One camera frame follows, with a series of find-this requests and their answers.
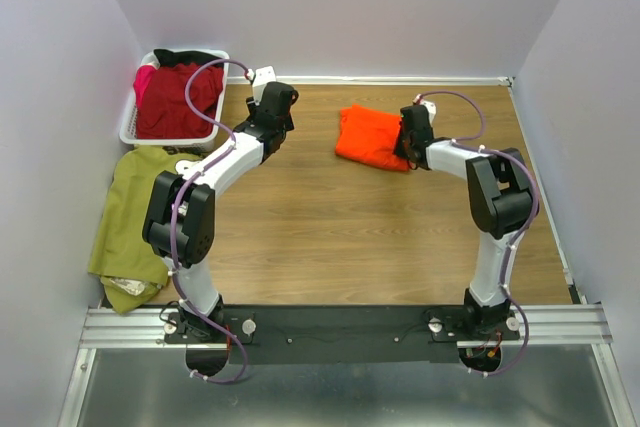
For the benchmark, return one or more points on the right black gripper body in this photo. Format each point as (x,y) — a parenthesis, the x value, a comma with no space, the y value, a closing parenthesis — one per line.
(405,145)

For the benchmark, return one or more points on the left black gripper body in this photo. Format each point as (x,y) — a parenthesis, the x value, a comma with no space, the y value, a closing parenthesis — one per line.
(282,125)

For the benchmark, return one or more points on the orange t shirt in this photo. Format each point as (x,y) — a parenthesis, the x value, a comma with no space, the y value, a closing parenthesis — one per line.
(369,137)

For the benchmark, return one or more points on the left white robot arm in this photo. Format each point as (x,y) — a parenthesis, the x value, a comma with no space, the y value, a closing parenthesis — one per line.
(180,220)

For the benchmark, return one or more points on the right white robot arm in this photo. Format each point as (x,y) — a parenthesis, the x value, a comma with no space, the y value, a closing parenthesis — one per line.
(503,202)

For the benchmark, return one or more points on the dark red t shirt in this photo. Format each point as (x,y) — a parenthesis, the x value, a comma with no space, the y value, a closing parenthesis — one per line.
(164,113)

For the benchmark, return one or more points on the black t shirt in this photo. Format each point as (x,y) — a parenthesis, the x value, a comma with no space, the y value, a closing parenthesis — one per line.
(169,58)

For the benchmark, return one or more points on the pink t shirt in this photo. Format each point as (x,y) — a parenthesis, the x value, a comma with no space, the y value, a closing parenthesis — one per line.
(141,81)

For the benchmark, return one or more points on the olive green snoopy t shirt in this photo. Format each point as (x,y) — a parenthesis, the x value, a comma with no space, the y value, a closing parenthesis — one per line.
(130,273)

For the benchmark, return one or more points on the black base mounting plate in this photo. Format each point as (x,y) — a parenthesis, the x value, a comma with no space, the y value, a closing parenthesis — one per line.
(316,334)

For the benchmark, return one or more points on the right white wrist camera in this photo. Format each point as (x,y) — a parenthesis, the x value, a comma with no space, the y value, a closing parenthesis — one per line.
(428,106)

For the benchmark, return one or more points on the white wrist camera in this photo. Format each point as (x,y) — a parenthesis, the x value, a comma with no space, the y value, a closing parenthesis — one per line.
(428,106)
(259,79)

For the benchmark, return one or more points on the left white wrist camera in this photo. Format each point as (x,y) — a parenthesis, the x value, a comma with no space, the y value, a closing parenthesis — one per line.
(259,79)

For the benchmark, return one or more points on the aluminium frame rail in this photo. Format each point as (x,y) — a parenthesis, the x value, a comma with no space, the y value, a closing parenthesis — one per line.
(548,325)

